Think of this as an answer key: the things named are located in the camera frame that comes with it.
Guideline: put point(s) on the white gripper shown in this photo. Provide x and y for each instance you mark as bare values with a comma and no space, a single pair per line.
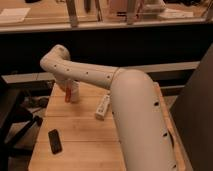
62,82

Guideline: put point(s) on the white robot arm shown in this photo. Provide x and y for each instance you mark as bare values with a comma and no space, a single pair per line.
144,137

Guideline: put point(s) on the white paper sheet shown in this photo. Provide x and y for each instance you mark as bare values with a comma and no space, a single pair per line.
13,15

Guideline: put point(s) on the metal post left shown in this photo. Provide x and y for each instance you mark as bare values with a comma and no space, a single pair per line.
72,12

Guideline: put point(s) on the metal post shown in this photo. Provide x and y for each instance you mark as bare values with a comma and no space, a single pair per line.
72,12
130,11

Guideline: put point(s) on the metal post right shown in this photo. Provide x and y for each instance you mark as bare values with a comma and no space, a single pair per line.
130,11

